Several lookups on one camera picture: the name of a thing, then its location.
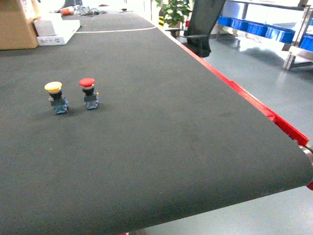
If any black table mat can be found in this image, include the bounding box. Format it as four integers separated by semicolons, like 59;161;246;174
0;12;313;235

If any red mushroom push button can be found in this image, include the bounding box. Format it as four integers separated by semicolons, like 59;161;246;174
79;78;99;110

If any yellow mushroom push button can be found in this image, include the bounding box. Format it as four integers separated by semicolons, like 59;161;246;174
44;81;68;115

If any green potted plant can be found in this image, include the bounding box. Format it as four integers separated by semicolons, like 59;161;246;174
155;0;192;27

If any black office chair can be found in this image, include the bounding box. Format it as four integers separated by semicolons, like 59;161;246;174
179;0;225;58

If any white flat box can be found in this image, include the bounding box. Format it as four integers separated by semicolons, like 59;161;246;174
37;20;81;46

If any red table edge strip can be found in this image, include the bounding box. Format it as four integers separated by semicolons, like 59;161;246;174
157;26;313;191

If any small white box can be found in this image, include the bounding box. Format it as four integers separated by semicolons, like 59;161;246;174
34;13;63;37

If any brown cardboard box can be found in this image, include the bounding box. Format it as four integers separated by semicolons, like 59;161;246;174
0;0;40;50

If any steel shelving rack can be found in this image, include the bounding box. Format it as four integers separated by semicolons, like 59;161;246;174
216;0;313;70

